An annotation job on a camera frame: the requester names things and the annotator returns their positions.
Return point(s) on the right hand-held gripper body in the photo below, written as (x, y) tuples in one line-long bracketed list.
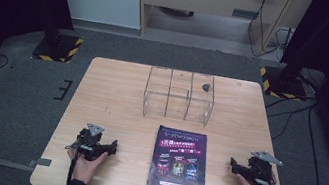
[(259, 171)]

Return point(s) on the clear acrylic organizer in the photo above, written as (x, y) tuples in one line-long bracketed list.
[(178, 96)]

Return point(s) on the purple magazine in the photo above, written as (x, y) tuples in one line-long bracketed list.
[(179, 167)]

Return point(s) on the small dark round object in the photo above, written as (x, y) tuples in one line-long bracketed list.
[(206, 87)]

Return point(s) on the grey tape strip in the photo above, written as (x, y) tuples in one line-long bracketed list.
[(39, 162)]

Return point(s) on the black stand with striped base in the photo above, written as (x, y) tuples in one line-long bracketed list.
[(58, 46), (284, 82)]

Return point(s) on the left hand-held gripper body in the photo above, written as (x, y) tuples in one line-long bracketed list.
[(89, 142)]

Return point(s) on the person's left hand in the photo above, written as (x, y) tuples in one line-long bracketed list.
[(85, 167)]

